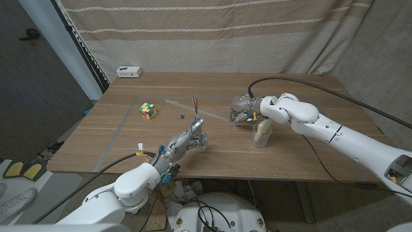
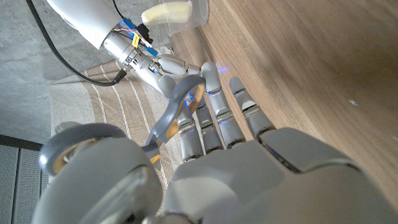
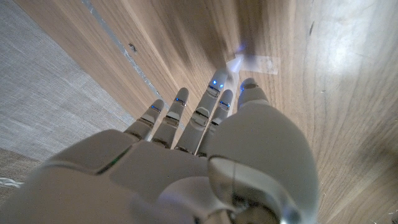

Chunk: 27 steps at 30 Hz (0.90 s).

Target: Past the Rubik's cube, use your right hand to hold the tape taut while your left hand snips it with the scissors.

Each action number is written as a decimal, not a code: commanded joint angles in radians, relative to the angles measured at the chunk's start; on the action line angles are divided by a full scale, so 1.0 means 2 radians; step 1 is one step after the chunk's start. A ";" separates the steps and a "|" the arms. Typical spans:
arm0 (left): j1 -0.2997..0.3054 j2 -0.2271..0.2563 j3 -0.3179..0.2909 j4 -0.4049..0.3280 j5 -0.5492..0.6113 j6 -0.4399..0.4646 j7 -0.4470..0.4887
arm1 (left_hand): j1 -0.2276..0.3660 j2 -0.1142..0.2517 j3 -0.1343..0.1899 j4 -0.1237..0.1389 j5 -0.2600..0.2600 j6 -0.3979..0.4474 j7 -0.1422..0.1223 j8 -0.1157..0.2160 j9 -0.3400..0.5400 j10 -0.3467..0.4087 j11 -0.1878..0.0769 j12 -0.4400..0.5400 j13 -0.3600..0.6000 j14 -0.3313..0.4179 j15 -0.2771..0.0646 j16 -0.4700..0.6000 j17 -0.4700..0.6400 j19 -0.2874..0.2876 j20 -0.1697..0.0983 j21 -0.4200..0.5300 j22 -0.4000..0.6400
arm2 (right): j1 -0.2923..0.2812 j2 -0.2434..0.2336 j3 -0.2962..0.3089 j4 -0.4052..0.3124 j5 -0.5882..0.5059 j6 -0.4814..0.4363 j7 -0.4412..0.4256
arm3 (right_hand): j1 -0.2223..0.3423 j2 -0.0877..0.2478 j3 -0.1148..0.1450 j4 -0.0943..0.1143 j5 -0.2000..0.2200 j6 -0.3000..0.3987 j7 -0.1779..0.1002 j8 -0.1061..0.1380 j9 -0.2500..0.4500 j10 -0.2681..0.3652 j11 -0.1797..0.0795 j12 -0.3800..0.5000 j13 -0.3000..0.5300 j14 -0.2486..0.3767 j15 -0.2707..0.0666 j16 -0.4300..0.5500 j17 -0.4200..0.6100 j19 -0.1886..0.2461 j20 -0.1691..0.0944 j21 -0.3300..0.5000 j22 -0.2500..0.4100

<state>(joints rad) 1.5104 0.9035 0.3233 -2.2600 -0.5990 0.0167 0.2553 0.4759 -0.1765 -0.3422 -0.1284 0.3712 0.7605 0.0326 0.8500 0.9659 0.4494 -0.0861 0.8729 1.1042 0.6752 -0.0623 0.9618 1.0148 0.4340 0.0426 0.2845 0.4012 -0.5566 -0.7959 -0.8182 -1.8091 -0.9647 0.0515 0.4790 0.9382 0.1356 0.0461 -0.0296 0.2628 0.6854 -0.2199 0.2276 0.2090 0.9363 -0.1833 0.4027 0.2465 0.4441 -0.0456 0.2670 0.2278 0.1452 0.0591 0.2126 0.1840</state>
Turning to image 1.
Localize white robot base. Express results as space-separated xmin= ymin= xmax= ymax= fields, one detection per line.
xmin=173 ymin=192 xmax=267 ymax=232

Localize Rubik's cube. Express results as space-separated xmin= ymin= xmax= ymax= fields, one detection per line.
xmin=138 ymin=102 xmax=158 ymax=121

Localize white sneaker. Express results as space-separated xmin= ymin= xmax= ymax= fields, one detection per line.
xmin=0 ymin=187 xmax=38 ymax=225

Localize grey metal table leg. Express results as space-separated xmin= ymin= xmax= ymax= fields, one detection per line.
xmin=294 ymin=182 xmax=315 ymax=224

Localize yellow and black foot pedal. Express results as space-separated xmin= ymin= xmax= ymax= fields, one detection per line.
xmin=2 ymin=160 xmax=25 ymax=179
xmin=22 ymin=162 xmax=44 ymax=182

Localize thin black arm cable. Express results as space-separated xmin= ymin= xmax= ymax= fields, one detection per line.
xmin=301 ymin=134 xmax=412 ymax=199
xmin=138 ymin=183 xmax=165 ymax=232

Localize black zigzag edge strip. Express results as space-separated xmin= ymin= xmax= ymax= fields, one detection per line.
xmin=51 ymin=0 xmax=112 ymax=94

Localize cream curved stick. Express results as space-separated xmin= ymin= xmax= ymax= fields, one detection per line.
xmin=254 ymin=118 xmax=272 ymax=142

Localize clear plastic cup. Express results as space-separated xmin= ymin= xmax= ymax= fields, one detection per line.
xmin=251 ymin=124 xmax=273 ymax=149

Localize black looped base cable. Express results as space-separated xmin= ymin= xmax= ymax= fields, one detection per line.
xmin=191 ymin=199 xmax=232 ymax=232

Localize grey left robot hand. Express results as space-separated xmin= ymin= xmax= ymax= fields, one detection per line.
xmin=151 ymin=117 xmax=209 ymax=177

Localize white power strip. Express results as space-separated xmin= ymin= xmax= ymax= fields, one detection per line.
xmin=116 ymin=66 xmax=144 ymax=79

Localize black floor clutter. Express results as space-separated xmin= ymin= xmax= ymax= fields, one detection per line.
xmin=47 ymin=140 xmax=65 ymax=154

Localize clear tape strip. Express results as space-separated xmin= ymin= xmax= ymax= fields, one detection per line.
xmin=164 ymin=99 xmax=232 ymax=123

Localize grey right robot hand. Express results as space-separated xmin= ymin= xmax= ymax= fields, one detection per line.
xmin=227 ymin=94 xmax=263 ymax=126

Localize beige striped curtain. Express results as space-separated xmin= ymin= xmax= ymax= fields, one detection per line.
xmin=59 ymin=0 xmax=374 ymax=83

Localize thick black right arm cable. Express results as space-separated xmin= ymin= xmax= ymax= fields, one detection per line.
xmin=247 ymin=76 xmax=412 ymax=130

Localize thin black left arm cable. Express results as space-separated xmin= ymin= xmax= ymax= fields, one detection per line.
xmin=138 ymin=183 xmax=165 ymax=232

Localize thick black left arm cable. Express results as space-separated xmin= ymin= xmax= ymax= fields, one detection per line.
xmin=32 ymin=151 xmax=157 ymax=225

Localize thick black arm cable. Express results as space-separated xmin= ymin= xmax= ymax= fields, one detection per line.
xmin=32 ymin=151 xmax=157 ymax=225
xmin=247 ymin=76 xmax=412 ymax=130

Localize orange and grey scissors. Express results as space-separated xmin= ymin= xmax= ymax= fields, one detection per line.
xmin=190 ymin=92 xmax=209 ymax=150

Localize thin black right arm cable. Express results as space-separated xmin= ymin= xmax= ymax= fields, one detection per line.
xmin=301 ymin=134 xmax=412 ymax=199

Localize crumpled white paper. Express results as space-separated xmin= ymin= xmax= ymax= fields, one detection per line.
xmin=164 ymin=180 xmax=204 ymax=226

